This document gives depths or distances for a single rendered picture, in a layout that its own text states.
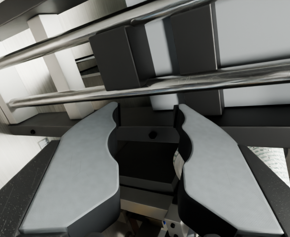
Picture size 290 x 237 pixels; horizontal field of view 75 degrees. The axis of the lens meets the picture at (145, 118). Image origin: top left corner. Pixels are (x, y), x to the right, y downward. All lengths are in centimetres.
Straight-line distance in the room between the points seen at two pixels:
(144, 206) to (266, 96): 33
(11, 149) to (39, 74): 14
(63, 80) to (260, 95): 20
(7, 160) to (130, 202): 25
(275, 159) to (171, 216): 27
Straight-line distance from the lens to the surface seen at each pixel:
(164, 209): 42
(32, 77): 41
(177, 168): 38
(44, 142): 42
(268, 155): 52
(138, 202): 44
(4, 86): 36
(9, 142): 39
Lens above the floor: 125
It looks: 31 degrees down
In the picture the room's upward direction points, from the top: 89 degrees clockwise
